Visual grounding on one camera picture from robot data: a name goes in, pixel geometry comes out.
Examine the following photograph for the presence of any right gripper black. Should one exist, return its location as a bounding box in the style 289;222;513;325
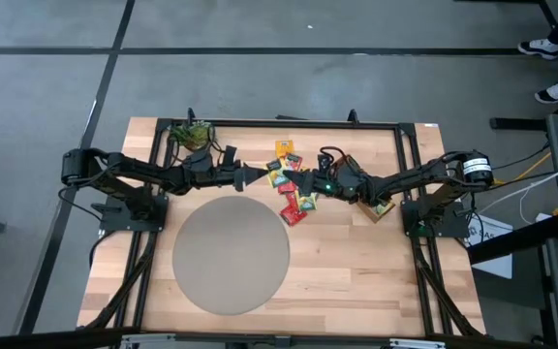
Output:
283;164;373;203

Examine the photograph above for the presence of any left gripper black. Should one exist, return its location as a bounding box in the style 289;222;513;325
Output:
184;152;269;192

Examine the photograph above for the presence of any small potted green plant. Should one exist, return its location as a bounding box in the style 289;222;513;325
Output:
169;120;216;152

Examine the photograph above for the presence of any round grey table mat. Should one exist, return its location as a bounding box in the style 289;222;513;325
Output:
171;195;292;316

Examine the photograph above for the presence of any white paper sheet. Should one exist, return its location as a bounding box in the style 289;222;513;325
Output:
466;212;515;280

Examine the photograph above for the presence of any black metal bar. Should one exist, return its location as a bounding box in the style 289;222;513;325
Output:
489;116;549;132

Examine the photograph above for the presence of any black metal beam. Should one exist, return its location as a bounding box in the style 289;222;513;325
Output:
466;212;558;266

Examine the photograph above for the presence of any person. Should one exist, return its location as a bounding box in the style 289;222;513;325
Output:
517;0;558;106

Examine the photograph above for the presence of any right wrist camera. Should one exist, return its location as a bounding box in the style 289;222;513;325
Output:
317;152;335;175

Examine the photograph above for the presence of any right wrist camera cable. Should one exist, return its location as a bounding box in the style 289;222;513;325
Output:
317;144;360;171

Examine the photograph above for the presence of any black aluminium table frame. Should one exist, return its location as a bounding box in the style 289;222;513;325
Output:
80;109;486;339

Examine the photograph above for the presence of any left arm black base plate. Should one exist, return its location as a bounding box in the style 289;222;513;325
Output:
98;195;170;233

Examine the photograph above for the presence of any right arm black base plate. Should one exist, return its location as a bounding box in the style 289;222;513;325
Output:
400;200;471;239

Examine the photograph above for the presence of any yellow cable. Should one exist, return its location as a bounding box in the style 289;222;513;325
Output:
494;152;552;188

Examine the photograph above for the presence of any white cable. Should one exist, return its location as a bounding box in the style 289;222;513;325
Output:
480;153;558;225

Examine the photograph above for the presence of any black horizontal rail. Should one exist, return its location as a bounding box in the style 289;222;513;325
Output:
0;328;558;349

